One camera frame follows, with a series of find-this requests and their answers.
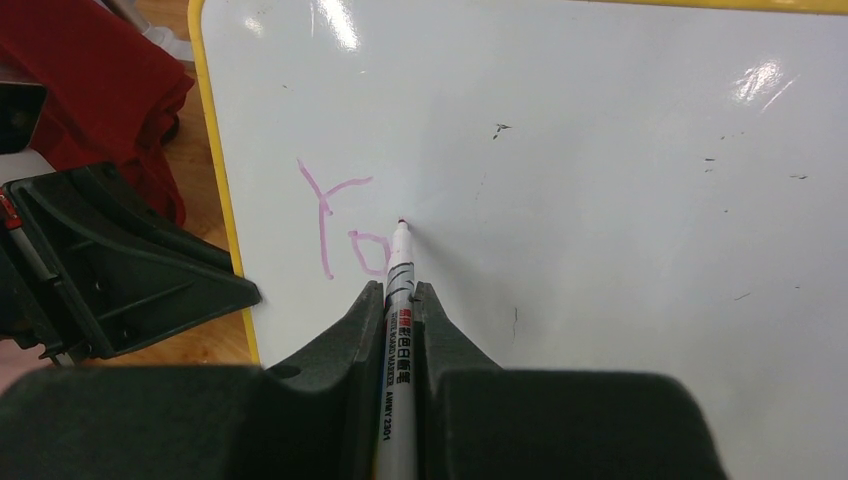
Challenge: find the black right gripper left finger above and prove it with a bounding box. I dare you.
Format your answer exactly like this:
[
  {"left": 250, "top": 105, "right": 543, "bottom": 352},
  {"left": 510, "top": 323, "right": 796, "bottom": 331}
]
[{"left": 1, "top": 281, "right": 383, "bottom": 479}]

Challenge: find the red t-shirt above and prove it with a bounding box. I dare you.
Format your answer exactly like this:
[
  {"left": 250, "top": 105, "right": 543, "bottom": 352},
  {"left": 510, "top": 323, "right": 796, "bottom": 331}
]
[{"left": 1, "top": 1, "right": 194, "bottom": 225}]

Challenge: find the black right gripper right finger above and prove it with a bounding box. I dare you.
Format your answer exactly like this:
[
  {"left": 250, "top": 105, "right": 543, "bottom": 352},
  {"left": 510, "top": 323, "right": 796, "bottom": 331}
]
[{"left": 413, "top": 282, "right": 727, "bottom": 479}]

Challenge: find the white rack base foot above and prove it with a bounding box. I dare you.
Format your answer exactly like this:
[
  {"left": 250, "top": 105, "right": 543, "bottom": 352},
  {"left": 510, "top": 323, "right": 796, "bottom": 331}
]
[{"left": 97, "top": 0, "right": 194, "bottom": 68}]

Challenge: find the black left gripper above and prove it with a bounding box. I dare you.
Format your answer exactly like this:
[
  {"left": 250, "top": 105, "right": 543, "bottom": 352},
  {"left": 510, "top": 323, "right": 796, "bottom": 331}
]
[{"left": 1, "top": 163, "right": 261, "bottom": 365}]

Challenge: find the yellow-framed whiteboard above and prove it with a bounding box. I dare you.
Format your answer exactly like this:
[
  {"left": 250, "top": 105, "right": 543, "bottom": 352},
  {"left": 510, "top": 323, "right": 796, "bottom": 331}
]
[{"left": 188, "top": 1, "right": 847, "bottom": 479}]

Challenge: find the white purple whiteboard marker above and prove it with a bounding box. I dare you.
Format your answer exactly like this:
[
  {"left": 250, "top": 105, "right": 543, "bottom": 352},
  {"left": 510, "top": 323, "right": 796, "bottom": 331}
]
[{"left": 373, "top": 220, "right": 418, "bottom": 479}]

